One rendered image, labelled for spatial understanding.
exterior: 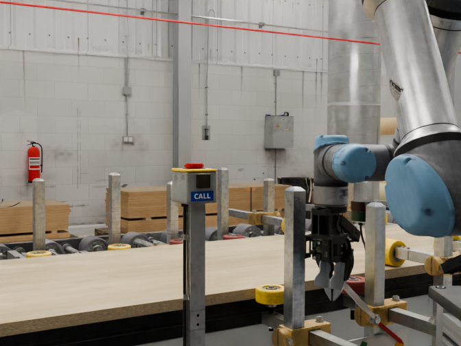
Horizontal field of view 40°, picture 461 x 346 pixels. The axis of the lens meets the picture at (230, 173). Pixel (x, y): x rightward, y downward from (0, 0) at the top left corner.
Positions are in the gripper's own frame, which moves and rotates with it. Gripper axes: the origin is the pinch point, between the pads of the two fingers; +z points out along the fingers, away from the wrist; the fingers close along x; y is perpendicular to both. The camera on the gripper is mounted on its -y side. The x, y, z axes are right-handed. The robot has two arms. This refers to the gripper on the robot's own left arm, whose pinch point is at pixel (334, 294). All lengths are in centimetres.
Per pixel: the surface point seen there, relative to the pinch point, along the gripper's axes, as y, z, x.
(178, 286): 5.4, 3.6, -42.6
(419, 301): -64, 15, -6
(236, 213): -100, -1, -107
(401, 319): -21.5, 9.2, 6.5
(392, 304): -24.2, 6.7, 2.7
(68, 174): -398, 12, -626
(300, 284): 2.3, -1.5, -7.6
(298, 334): 3.5, 9.7, -7.2
